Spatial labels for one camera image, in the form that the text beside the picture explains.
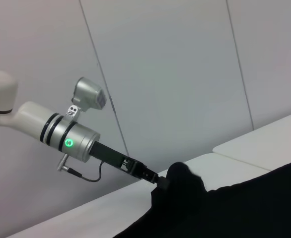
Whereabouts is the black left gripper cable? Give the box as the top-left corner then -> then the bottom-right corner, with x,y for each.
57,153 -> 104,183

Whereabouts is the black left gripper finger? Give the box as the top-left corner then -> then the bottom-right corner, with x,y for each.
157,176 -> 171,191

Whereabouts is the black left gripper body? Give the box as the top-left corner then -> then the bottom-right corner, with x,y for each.
89,141 -> 161,185

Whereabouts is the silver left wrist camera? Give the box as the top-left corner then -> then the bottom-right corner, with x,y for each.
72,77 -> 107,113

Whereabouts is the black shirt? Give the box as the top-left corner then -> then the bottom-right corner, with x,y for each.
115,156 -> 291,238

